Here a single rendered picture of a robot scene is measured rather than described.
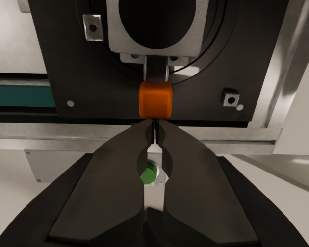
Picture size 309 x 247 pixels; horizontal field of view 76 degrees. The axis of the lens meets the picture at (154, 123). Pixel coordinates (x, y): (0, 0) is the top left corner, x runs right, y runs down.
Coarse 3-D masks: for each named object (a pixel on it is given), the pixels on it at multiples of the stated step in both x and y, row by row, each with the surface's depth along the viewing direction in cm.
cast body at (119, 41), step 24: (120, 0) 8; (144, 0) 7; (168, 0) 7; (192, 0) 7; (120, 24) 9; (144, 24) 8; (168, 24) 8; (192, 24) 9; (120, 48) 9; (144, 48) 9; (168, 48) 9; (192, 48) 9
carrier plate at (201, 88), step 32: (32, 0) 18; (64, 0) 18; (256, 0) 18; (288, 0) 18; (64, 32) 20; (256, 32) 19; (64, 64) 21; (96, 64) 21; (224, 64) 21; (256, 64) 21; (64, 96) 23; (96, 96) 23; (128, 96) 23; (192, 96) 23; (256, 96) 23
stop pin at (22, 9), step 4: (20, 0) 18; (24, 0) 18; (20, 4) 19; (24, 4) 19; (28, 4) 19; (20, 8) 19; (24, 8) 19; (28, 8) 19; (24, 12) 19; (28, 12) 19
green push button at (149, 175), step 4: (148, 164) 29; (152, 164) 29; (148, 168) 28; (152, 168) 29; (144, 172) 29; (148, 172) 29; (152, 172) 29; (156, 172) 29; (140, 176) 29; (144, 176) 29; (148, 176) 29; (152, 176) 29; (156, 176) 30; (144, 180) 30; (148, 180) 30; (152, 180) 30; (144, 184) 30
